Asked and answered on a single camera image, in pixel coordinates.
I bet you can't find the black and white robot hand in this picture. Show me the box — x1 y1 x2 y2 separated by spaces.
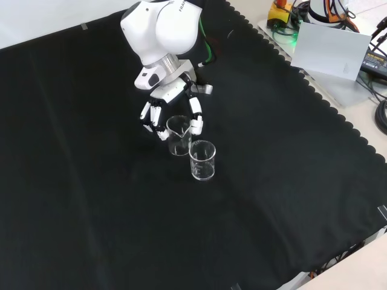
138 77 215 142

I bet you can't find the clear glass beaker with spout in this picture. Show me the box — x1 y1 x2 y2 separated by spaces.
166 115 193 157

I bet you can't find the clear glass beaker with print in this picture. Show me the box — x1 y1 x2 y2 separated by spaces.
189 140 217 182

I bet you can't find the black table cloth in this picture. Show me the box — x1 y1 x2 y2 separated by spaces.
0 0 387 290

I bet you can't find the yellow stop button box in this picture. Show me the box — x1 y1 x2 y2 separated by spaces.
267 0 293 27

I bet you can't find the pale board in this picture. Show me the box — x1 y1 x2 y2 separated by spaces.
293 21 372 82

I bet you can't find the black power adapter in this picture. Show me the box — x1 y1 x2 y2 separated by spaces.
360 49 387 77

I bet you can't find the black tripod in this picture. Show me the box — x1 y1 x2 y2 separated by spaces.
369 15 387 47

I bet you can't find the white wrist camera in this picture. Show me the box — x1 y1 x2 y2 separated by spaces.
134 65 166 91

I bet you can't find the thick green cable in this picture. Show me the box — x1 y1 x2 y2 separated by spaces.
198 14 219 69

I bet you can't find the thin green cable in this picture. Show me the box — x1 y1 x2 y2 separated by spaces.
271 24 299 44

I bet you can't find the grey base plate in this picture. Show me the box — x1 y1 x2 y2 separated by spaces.
256 17 377 109

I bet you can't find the orange cable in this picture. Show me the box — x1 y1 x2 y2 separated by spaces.
323 0 361 33

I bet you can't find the black coiled cable bundle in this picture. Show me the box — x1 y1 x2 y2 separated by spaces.
374 98 387 136

